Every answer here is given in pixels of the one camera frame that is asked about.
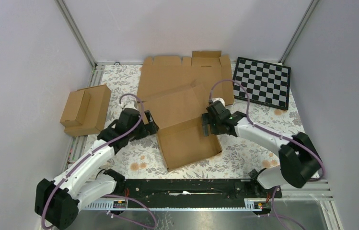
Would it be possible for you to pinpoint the brown cardboard box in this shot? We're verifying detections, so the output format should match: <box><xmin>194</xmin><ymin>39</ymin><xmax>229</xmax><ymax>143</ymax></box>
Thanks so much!
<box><xmin>141</xmin><ymin>83</ymin><xmax>222</xmax><ymax>172</ymax></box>
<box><xmin>60</xmin><ymin>85</ymin><xmax>111</xmax><ymax>137</ymax></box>

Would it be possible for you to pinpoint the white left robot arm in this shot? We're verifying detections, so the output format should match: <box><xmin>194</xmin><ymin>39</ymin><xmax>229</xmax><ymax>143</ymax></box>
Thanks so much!
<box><xmin>35</xmin><ymin>108</ymin><xmax>159</xmax><ymax>230</ymax></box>

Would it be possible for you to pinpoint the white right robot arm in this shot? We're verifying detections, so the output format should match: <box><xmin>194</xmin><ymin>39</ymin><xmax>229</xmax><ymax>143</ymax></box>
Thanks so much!
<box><xmin>201</xmin><ymin>101</ymin><xmax>324</xmax><ymax>197</ymax></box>

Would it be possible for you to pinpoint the folded brown cardboard box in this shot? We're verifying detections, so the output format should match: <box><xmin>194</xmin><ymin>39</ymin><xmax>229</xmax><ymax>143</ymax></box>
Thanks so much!
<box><xmin>60</xmin><ymin>85</ymin><xmax>111</xmax><ymax>137</ymax></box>

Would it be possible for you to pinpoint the floral patterned table mat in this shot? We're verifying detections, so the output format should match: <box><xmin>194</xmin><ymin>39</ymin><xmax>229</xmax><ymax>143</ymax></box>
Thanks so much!
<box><xmin>84</xmin><ymin>63</ymin><xmax>313</xmax><ymax>180</ymax></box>

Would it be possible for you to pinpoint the brown flat cardboard sheet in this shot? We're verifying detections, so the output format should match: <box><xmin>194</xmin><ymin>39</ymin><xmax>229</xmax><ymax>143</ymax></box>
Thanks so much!
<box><xmin>137</xmin><ymin>51</ymin><xmax>234</xmax><ymax>105</ymax></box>

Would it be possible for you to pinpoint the black white checkerboard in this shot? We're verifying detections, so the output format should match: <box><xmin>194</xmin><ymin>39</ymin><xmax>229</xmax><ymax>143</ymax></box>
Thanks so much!
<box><xmin>233</xmin><ymin>57</ymin><xmax>291</xmax><ymax>111</ymax></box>

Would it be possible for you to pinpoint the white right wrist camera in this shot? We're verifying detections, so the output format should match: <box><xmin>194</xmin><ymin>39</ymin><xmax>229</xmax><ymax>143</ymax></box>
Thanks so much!
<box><xmin>209</xmin><ymin>97</ymin><xmax>225</xmax><ymax>106</ymax></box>

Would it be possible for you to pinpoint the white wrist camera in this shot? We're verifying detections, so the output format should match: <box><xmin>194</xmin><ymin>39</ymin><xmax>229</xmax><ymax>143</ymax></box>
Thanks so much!
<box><xmin>119</xmin><ymin>99</ymin><xmax>138</xmax><ymax>110</ymax></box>
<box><xmin>209</xmin><ymin>97</ymin><xmax>225</xmax><ymax>106</ymax></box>

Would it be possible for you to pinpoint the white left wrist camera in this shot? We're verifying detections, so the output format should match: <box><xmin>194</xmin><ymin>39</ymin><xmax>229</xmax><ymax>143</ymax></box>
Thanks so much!
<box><xmin>119</xmin><ymin>99</ymin><xmax>138</xmax><ymax>110</ymax></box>

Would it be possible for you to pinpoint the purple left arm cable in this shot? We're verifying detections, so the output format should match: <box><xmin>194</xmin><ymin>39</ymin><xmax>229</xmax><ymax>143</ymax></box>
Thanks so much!
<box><xmin>41</xmin><ymin>93</ymin><xmax>145</xmax><ymax>229</ymax></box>

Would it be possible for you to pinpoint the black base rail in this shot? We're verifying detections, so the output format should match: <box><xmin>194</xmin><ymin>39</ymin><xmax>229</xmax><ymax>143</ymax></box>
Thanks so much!
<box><xmin>106</xmin><ymin>179</ymin><xmax>282</xmax><ymax>211</ymax></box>

